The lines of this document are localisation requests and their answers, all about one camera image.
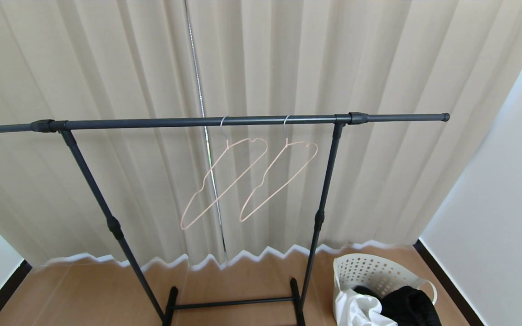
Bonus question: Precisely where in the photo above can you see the pink clothes hanger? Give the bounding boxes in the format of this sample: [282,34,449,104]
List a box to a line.
[239,115,319,223]
[180,116,269,231]

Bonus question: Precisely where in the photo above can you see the black shorts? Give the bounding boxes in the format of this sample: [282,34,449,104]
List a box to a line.
[353,285,443,326]

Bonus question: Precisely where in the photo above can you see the black clothes rack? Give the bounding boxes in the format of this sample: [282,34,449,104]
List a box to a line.
[0,112,450,326]

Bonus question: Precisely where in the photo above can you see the white laundry basket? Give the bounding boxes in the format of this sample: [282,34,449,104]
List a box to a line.
[332,254,438,326]

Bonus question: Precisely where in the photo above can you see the white garment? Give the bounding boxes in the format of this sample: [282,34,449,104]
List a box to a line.
[333,288,398,326]

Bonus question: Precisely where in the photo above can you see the beige curtain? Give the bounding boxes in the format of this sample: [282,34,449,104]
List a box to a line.
[0,0,522,268]

